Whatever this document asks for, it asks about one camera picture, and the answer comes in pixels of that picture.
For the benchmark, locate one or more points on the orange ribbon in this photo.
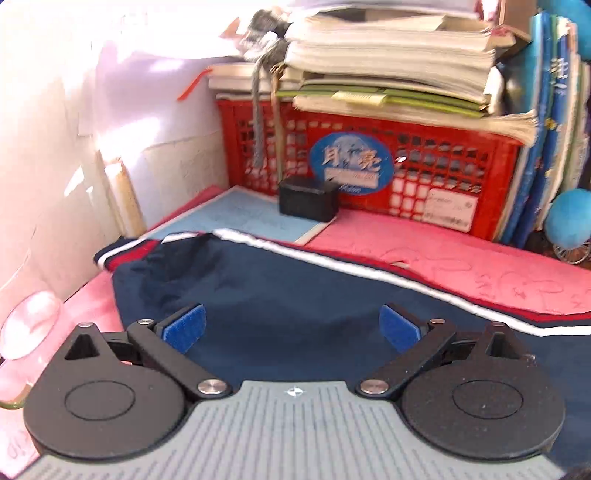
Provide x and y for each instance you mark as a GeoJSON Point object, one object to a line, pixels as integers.
{"type": "Point", "coordinates": [194, 83]}

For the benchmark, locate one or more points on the blue plush ball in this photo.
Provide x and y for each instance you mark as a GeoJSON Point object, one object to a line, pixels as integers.
{"type": "Point", "coordinates": [572, 217]}

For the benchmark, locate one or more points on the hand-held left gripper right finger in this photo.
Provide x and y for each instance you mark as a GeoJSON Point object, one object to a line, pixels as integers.
{"type": "Point", "coordinates": [399, 325]}

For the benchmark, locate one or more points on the miniature bicycle model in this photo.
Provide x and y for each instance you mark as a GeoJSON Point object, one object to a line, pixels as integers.
{"type": "Point", "coordinates": [572, 254]}

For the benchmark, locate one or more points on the small black box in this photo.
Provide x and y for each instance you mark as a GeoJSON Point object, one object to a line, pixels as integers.
{"type": "Point", "coordinates": [307, 198]}

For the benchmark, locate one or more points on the clear plastic container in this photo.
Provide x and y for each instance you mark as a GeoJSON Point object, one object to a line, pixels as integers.
{"type": "Point", "coordinates": [32, 318]}

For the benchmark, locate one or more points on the row of books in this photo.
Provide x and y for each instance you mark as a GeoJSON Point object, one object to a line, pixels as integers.
{"type": "Point", "coordinates": [549, 138]}

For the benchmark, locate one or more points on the navy white red jacket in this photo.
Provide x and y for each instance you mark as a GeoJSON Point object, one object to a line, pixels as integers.
{"type": "Point", "coordinates": [277, 295]}

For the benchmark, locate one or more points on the light blue notebook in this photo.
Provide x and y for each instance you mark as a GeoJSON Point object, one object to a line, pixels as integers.
{"type": "Point", "coordinates": [240, 214]}

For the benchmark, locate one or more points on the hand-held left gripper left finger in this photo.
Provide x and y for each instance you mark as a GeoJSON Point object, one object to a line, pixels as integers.
{"type": "Point", "coordinates": [184, 327]}

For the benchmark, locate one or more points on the stack of paper booklets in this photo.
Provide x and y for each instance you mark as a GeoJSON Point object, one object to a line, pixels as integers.
{"type": "Point", "coordinates": [392, 50]}

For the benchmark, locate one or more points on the wooden stick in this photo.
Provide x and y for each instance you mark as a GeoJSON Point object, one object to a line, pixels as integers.
{"type": "Point", "coordinates": [124, 198]}

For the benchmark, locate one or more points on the red plastic crate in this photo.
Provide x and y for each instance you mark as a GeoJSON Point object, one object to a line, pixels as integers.
{"type": "Point", "coordinates": [415, 138]}

